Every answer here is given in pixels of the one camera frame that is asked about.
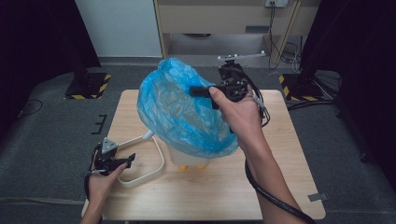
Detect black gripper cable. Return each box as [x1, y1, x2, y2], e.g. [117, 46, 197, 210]
[83, 144, 104, 201]
[235, 68, 318, 224]

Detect thin black floor cable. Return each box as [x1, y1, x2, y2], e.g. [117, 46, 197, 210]
[18, 98, 44, 119]

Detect person's right hand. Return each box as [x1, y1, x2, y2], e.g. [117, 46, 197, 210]
[208, 87, 265, 150]

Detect thick black floor cables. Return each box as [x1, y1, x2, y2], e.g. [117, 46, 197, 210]
[286, 98, 339, 112]

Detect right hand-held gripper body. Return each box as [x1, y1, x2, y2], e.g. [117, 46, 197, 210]
[214, 50, 266, 102]

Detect black socket cables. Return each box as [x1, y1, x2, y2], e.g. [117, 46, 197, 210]
[267, 1, 303, 71]

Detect black striped stand base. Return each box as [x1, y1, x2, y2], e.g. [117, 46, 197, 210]
[64, 72, 112, 101]
[277, 73, 325, 103]

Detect blue plastic trash bag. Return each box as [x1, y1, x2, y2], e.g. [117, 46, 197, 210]
[136, 57, 239, 160]

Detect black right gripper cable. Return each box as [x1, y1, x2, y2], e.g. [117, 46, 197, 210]
[235, 68, 318, 224]

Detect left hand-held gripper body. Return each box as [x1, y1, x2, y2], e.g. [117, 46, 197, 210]
[92, 136, 120, 175]

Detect white wall socket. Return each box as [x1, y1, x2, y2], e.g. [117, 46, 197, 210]
[264, 0, 290, 8]

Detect black curtain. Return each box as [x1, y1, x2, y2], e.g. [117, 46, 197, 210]
[0, 0, 102, 141]
[299, 0, 396, 190]

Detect white face trash bin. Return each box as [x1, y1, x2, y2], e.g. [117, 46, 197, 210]
[117, 130, 216, 189]

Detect person's left hand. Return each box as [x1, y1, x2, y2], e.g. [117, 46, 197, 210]
[88, 162, 128, 204]

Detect white panel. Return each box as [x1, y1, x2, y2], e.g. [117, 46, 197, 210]
[74, 0, 163, 58]

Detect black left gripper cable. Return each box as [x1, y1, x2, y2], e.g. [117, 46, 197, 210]
[83, 144, 104, 201]

